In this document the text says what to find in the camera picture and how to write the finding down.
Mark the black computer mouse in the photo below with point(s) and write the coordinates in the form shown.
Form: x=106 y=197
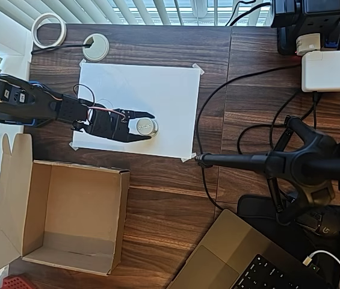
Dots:
x=327 y=228

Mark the white paper sheet with circles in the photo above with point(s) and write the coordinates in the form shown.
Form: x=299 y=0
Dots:
x=157 y=90

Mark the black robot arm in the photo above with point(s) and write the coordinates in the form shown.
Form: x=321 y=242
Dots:
x=37 y=105

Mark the white window blind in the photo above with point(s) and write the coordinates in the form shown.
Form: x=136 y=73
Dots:
x=157 y=12

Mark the black mouse pad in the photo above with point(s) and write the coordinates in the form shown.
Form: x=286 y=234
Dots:
x=254 y=207

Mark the red perforated block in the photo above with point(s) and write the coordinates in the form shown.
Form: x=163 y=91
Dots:
x=14 y=283

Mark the masking tape piece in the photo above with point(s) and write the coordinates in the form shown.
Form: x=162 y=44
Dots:
x=187 y=158
x=83 y=63
x=74 y=146
x=199 y=70

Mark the masking tape roll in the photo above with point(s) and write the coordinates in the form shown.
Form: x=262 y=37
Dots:
x=34 y=30

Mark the small silver jar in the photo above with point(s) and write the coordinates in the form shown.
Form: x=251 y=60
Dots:
x=145 y=126

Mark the large white power adapter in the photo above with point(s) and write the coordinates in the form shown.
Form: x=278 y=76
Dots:
x=329 y=70

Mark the black power strip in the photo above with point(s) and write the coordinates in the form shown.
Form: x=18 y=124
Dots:
x=308 y=16

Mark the open cardboard box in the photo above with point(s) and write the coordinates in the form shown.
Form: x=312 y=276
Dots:
x=103 y=195

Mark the grey laptop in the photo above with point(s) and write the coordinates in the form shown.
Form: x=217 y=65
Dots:
x=233 y=241

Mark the blue plug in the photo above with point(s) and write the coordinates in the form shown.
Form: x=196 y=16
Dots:
x=332 y=40

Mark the black tripod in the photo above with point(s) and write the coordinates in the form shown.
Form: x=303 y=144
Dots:
x=302 y=165

